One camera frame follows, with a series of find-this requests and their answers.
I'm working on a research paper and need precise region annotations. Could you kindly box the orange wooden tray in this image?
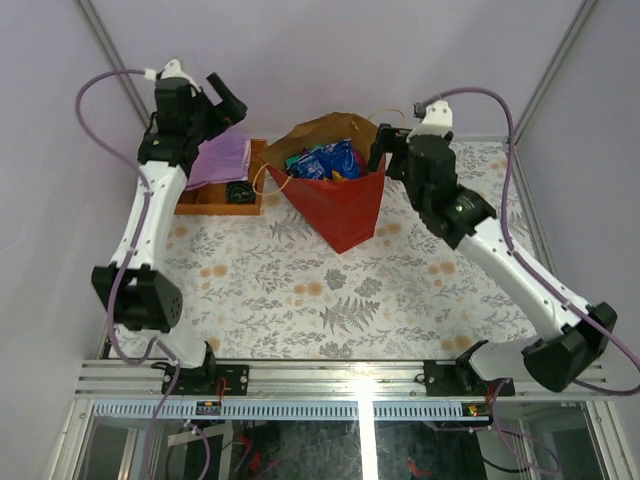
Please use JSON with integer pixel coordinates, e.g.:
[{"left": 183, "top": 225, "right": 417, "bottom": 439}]
[{"left": 175, "top": 138, "right": 268, "bottom": 216}]

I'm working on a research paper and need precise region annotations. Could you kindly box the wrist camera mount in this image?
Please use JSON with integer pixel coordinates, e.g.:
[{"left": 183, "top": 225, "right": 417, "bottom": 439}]
[
  {"left": 143, "top": 58, "right": 202, "bottom": 92},
  {"left": 407, "top": 100, "right": 453, "bottom": 140}
]

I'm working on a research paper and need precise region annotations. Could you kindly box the floral table mat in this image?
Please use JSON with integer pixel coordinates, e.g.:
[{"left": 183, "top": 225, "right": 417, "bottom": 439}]
[{"left": 107, "top": 140, "right": 566, "bottom": 361}]

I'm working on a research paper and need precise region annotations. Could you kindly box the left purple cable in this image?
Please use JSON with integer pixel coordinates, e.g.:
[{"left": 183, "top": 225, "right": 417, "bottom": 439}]
[{"left": 74, "top": 68, "right": 211, "bottom": 480}]

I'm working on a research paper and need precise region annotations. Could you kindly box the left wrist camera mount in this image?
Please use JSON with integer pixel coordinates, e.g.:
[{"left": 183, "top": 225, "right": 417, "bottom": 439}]
[{"left": 143, "top": 58, "right": 202, "bottom": 92}]

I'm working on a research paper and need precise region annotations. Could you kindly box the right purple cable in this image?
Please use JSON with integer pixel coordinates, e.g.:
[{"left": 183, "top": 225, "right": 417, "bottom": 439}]
[{"left": 412, "top": 87, "right": 640, "bottom": 474}]

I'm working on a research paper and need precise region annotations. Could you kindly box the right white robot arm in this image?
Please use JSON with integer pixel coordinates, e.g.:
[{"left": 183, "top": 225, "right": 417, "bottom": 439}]
[{"left": 367, "top": 124, "right": 617, "bottom": 395}]

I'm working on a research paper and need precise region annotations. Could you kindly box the dark floral cloth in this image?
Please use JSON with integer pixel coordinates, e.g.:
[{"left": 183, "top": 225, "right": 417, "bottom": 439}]
[{"left": 225, "top": 181, "right": 257, "bottom": 205}]

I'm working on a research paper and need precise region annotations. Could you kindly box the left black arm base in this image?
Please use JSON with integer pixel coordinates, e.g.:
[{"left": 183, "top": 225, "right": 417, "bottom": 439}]
[{"left": 151, "top": 359, "right": 250, "bottom": 397}]

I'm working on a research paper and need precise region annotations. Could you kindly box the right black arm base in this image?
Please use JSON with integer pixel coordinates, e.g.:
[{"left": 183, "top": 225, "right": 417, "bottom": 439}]
[{"left": 423, "top": 340, "right": 508, "bottom": 397}]

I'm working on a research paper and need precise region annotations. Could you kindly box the red paper bag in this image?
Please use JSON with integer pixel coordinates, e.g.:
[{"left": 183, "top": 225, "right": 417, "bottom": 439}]
[{"left": 259, "top": 112, "right": 385, "bottom": 254}]

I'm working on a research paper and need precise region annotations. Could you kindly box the blue white cable duct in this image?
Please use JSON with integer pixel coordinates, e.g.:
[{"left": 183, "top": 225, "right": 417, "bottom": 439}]
[{"left": 94, "top": 399, "right": 490, "bottom": 422}]

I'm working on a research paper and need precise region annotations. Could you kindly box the purple cable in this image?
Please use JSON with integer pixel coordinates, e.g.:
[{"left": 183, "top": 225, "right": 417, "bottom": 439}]
[
  {"left": 74, "top": 68, "right": 211, "bottom": 480},
  {"left": 412, "top": 87, "right": 640, "bottom": 474}
]

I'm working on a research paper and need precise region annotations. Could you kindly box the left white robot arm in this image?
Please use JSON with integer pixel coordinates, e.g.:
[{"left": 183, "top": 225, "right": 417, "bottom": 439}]
[{"left": 91, "top": 68, "right": 247, "bottom": 395}]

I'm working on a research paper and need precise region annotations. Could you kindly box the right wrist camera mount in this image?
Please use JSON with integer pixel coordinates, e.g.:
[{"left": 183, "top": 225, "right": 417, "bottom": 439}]
[{"left": 407, "top": 100, "right": 453, "bottom": 140}]

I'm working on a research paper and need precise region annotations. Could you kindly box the blue Doritos chip bag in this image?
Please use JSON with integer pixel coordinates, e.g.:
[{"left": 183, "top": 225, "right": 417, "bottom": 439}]
[{"left": 285, "top": 138, "right": 361, "bottom": 181}]

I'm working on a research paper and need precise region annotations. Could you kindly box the aluminium front rail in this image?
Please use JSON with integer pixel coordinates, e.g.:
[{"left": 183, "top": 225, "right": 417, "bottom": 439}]
[{"left": 74, "top": 358, "right": 612, "bottom": 400}]

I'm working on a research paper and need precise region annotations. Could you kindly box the purple plastic package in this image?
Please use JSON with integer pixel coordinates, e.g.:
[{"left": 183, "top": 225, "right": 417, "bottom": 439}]
[{"left": 185, "top": 129, "right": 251, "bottom": 191}]

